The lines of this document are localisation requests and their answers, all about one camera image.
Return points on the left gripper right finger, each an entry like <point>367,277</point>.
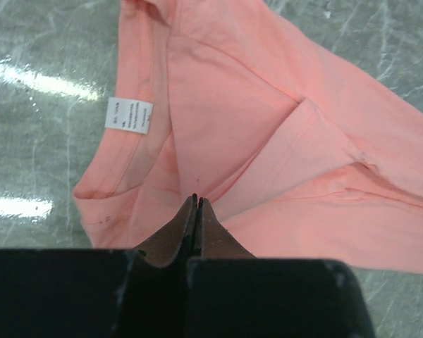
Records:
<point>231,294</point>

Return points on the salmon pink t shirt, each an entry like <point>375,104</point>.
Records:
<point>300,153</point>

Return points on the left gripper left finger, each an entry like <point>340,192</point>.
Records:
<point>138,292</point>

